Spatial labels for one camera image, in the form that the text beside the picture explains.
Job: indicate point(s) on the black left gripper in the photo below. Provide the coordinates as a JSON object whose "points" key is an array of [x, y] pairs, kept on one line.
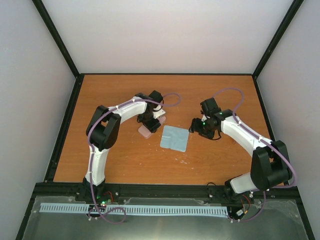
{"points": [[152, 126]]}

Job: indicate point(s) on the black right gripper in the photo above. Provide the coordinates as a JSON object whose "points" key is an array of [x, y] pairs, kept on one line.
{"points": [[195, 127]]}

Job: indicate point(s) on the pink glasses case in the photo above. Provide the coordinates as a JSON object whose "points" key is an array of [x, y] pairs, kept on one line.
{"points": [[147, 134]]}

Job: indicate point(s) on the light blue cleaning cloth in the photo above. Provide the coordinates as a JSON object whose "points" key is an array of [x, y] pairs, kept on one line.
{"points": [[174, 138]]}

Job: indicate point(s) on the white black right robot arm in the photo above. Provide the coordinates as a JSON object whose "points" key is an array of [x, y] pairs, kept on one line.
{"points": [[269, 159]]}

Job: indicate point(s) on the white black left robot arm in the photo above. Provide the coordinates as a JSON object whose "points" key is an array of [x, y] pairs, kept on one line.
{"points": [[103, 130]]}

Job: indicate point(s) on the clear acrylic front plate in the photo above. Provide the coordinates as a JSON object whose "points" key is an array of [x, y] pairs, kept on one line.
{"points": [[271, 220]]}

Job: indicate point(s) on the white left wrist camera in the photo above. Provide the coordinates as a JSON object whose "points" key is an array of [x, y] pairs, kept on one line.
{"points": [[158, 114]]}

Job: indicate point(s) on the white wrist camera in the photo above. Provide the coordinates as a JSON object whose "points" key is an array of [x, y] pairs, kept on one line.
{"points": [[204, 118], [158, 114]]}

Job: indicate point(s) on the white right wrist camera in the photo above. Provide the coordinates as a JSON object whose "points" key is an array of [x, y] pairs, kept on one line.
{"points": [[204, 118]]}

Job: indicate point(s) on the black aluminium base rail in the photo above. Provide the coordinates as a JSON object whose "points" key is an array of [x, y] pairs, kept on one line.
{"points": [[213, 194]]}

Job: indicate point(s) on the light blue slotted cable duct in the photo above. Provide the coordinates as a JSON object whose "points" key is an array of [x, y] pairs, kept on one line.
{"points": [[136, 210]]}

